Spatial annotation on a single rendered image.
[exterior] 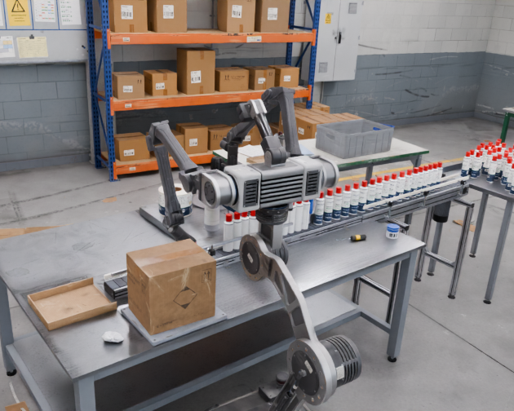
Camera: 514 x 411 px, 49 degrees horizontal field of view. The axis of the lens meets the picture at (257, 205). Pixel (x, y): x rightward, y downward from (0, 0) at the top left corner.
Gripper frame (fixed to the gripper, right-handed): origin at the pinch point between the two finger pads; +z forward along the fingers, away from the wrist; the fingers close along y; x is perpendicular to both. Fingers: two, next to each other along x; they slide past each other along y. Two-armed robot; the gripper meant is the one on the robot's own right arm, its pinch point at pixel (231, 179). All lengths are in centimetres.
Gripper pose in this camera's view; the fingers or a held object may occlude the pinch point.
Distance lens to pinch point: 306.2
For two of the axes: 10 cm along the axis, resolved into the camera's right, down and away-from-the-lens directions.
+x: 6.0, 3.5, -7.2
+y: -8.0, 1.9, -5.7
